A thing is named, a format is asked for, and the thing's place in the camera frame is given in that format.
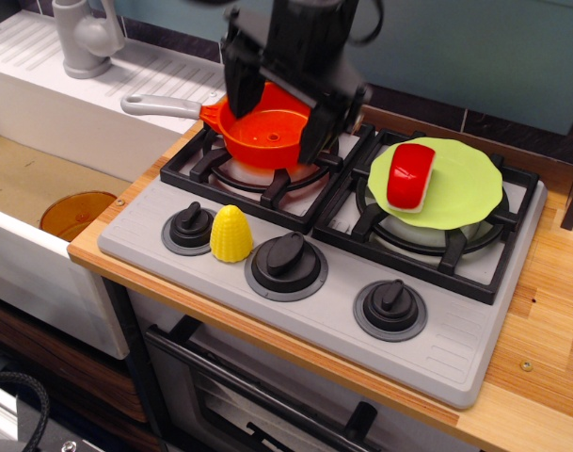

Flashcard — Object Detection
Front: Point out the toy oven door black handle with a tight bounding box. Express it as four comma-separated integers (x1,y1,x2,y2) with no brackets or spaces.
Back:
144,316,380,451

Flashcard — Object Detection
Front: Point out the orange toy pot grey handle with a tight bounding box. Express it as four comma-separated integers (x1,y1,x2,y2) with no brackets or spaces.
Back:
120,83,310,170

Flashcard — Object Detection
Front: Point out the black right stove knob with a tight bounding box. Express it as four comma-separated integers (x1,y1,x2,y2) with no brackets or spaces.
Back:
353,279,428,343

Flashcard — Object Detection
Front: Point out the yellow toy corn cob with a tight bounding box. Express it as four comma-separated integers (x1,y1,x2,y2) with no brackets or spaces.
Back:
210,204,253,263

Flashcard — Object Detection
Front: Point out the grey toy faucet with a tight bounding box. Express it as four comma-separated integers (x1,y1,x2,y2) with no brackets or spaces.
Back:
52,0,125,79

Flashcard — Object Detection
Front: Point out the black left stove knob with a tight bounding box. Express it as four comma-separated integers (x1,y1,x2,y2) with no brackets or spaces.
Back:
161,202,215,256

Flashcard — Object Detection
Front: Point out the grey toy stove top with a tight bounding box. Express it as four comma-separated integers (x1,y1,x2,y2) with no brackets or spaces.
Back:
96,105,549,410

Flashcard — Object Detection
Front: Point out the black middle stove knob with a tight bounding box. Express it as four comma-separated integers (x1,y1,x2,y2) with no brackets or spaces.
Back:
245,232,328,302

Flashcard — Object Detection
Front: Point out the black burner grate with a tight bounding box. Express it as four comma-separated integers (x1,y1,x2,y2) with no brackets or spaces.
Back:
312,129,546,304
160,123,375,233

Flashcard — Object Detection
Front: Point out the white toy sink unit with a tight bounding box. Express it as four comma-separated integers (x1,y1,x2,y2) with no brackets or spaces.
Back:
0,10,225,360

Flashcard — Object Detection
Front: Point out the black right burner grate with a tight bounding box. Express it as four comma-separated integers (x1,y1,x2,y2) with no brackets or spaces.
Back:
312,129,546,304

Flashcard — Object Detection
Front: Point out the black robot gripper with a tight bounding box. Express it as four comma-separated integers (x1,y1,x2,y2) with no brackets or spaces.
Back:
221,1,370,165

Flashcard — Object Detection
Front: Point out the teal cabinet box left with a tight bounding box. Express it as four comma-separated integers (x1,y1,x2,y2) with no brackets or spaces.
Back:
115,0,272,40

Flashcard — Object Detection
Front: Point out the light green plastic plate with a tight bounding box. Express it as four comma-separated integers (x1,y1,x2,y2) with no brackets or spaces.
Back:
368,137,503,230

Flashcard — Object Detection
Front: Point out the black braided cable lower left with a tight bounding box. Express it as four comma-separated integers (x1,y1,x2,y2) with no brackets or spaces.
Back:
0,371,51,452

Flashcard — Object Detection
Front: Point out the black left burner grate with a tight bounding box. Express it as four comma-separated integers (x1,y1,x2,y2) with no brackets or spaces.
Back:
160,123,375,233

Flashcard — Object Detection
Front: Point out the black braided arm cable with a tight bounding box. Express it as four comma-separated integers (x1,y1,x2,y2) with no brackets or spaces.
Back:
349,0,386,47

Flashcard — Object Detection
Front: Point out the black stove knob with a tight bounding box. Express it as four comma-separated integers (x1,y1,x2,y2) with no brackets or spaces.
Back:
353,279,428,343
161,202,215,256
245,232,328,302

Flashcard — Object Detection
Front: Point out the orange sink drain plug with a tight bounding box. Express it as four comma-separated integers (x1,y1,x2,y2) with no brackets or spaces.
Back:
40,191,117,242

